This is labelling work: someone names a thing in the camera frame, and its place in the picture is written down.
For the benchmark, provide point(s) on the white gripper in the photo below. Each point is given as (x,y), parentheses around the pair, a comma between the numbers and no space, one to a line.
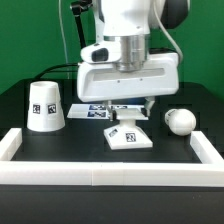
(103,82)

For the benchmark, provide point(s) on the white lamp base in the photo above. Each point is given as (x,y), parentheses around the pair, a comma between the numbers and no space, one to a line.
(127,135)

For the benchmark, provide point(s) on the white lamp bulb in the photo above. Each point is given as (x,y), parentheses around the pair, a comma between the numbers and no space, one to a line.
(180,121)

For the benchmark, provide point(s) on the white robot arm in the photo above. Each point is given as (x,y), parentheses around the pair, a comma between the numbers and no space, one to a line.
(120,65)

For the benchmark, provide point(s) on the white lamp shade cone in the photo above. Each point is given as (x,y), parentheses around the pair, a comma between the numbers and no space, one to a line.
(45,112)

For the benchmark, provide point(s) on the white flat marker plate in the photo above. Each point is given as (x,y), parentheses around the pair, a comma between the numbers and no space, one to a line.
(95,111)

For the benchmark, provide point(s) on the white U-shaped fence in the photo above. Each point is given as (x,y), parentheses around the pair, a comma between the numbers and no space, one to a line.
(209,172)

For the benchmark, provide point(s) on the black camera stand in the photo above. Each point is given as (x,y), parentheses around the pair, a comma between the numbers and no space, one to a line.
(77,8)

